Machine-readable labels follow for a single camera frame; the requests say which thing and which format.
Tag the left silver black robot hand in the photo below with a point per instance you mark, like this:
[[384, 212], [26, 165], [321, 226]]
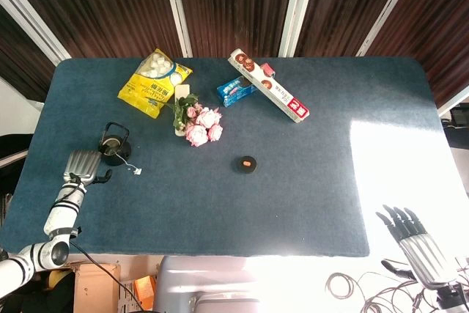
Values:
[[81, 166]]

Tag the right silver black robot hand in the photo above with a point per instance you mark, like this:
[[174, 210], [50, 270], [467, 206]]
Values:
[[423, 254]]

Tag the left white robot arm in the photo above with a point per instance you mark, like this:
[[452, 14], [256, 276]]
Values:
[[60, 214]]

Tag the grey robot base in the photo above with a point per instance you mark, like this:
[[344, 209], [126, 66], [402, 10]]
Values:
[[205, 283]]

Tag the black teapot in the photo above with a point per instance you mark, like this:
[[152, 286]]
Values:
[[122, 151]]

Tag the yellow snack bag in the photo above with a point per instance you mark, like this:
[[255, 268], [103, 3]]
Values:
[[146, 89]]

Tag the black round puck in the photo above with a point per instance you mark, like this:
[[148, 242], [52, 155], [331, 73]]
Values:
[[245, 165]]

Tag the cardboard box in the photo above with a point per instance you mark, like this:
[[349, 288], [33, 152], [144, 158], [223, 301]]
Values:
[[95, 287]]

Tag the beige rectangular box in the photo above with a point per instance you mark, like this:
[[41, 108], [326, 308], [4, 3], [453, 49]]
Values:
[[182, 91]]

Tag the pink rose bouquet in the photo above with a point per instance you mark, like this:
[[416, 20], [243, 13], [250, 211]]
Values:
[[201, 126]]

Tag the orange packet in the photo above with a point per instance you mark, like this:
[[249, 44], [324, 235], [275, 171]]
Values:
[[144, 291]]

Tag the blue tablecloth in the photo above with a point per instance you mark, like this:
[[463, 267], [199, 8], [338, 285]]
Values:
[[220, 206]]

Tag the dark brown curtain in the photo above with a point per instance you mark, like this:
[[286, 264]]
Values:
[[110, 5]]

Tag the blue cookie box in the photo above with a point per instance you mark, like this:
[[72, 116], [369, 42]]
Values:
[[234, 95]]

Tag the small pink box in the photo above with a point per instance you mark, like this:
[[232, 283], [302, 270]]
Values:
[[268, 69]]

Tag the long white cookie box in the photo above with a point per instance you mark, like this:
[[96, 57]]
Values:
[[278, 91]]

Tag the white metal frame post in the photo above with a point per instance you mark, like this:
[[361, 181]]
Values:
[[297, 9], [176, 9], [33, 20], [388, 9]]

